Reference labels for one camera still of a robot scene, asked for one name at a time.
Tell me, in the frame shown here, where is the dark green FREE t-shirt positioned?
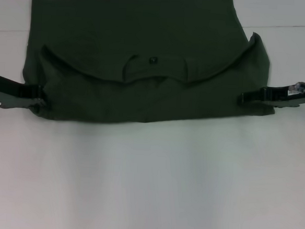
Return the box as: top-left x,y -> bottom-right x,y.
18,0 -> 283,136

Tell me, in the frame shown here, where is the silver knurled metal connector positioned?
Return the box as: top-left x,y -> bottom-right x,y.
287,81 -> 305,96

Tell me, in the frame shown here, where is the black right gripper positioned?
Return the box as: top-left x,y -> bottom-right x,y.
237,75 -> 305,109

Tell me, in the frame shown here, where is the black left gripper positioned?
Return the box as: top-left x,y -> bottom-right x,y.
0,73 -> 50,112

